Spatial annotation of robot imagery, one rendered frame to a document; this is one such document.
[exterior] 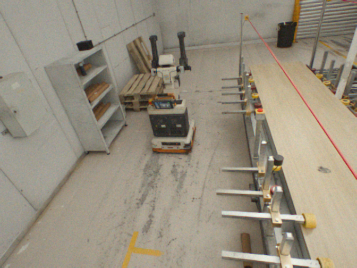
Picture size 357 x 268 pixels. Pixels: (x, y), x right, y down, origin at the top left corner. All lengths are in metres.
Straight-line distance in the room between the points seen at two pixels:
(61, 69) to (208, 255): 2.83
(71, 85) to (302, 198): 2.92
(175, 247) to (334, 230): 1.44
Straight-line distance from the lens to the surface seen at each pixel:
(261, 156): 1.81
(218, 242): 2.43
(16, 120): 2.75
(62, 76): 3.29
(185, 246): 2.42
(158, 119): 3.08
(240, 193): 1.67
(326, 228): 1.59
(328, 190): 1.78
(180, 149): 3.22
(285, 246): 1.28
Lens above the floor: 2.15
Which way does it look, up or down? 34 degrees down
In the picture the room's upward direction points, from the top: 10 degrees counter-clockwise
